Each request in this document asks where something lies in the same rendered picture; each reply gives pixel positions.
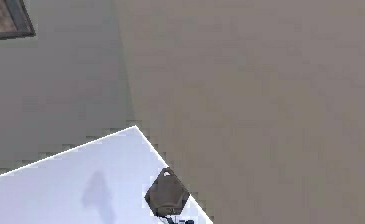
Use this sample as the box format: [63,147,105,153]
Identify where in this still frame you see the dark framed wall picture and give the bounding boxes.
[0,0,37,42]

